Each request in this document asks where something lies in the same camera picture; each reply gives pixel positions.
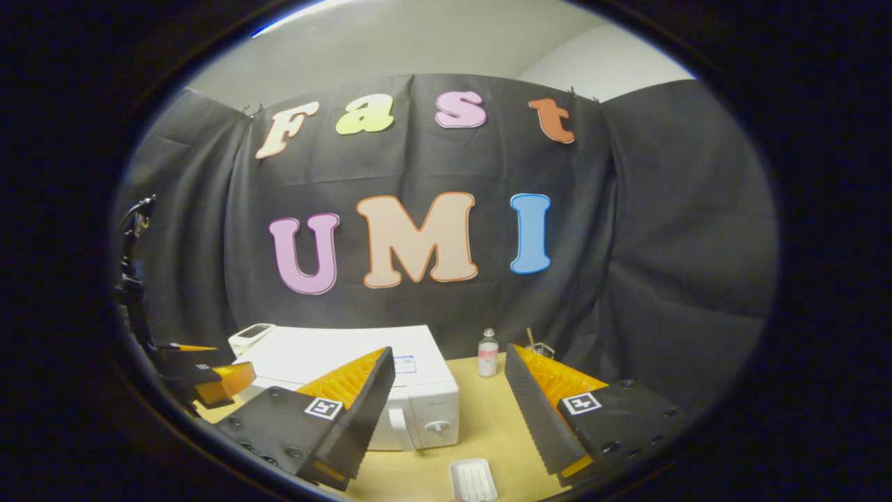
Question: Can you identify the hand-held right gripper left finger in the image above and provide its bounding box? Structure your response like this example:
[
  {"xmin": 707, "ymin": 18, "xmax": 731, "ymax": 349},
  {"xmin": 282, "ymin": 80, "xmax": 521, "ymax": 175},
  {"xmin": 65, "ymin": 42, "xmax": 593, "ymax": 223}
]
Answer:
[{"xmin": 211, "ymin": 347, "xmax": 397, "ymax": 492}]

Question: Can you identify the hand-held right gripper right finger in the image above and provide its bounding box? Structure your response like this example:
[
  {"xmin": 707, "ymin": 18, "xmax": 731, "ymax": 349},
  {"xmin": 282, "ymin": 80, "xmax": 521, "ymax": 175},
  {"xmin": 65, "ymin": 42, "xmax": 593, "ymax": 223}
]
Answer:
[{"xmin": 505, "ymin": 343, "xmax": 687, "ymax": 489}]

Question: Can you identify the white microwave oven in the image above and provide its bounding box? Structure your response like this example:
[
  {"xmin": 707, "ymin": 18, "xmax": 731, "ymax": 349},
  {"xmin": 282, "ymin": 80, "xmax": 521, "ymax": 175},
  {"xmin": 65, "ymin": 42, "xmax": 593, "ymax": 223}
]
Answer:
[{"xmin": 233, "ymin": 324, "xmax": 461, "ymax": 452}]

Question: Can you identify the white device with dark screen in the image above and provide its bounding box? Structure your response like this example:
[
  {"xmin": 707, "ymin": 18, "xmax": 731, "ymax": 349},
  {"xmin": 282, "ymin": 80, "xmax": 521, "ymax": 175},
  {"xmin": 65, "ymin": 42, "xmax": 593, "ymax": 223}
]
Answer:
[{"xmin": 229, "ymin": 323, "xmax": 276, "ymax": 356}]

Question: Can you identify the small clear bottle pink label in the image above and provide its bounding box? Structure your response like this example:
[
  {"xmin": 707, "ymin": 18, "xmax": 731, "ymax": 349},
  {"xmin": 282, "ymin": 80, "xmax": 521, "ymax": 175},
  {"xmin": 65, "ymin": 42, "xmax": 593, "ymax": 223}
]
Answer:
[{"xmin": 478, "ymin": 328, "xmax": 500, "ymax": 378}]

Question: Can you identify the white rectangular tray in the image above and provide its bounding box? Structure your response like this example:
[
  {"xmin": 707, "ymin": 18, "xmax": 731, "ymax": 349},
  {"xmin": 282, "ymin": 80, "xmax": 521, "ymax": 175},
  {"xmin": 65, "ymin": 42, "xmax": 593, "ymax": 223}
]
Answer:
[{"xmin": 448, "ymin": 458, "xmax": 499, "ymax": 502}]

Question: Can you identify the black backdrop cloth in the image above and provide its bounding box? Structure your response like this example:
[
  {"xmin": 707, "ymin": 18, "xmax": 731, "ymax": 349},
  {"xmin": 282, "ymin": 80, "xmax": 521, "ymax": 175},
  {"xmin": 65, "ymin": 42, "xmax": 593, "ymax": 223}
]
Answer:
[{"xmin": 115, "ymin": 73, "xmax": 780, "ymax": 419}]

